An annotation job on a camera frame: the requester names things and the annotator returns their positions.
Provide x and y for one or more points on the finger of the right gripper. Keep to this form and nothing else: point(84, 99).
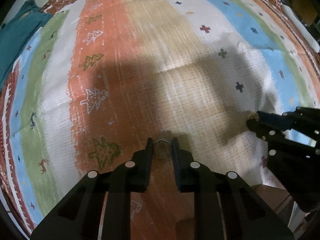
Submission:
point(304, 120)
point(264, 131)

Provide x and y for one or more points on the silver metal tin box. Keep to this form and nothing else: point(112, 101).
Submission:
point(282, 203)

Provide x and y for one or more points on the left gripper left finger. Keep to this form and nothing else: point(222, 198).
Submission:
point(99, 205)

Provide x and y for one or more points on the red floral bedsheet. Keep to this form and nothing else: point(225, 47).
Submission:
point(25, 104)

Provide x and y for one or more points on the white rolled object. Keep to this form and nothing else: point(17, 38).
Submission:
point(309, 38)

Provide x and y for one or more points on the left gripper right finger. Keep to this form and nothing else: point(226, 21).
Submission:
point(225, 206)

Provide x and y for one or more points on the teal pillow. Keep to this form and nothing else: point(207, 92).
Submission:
point(17, 32)

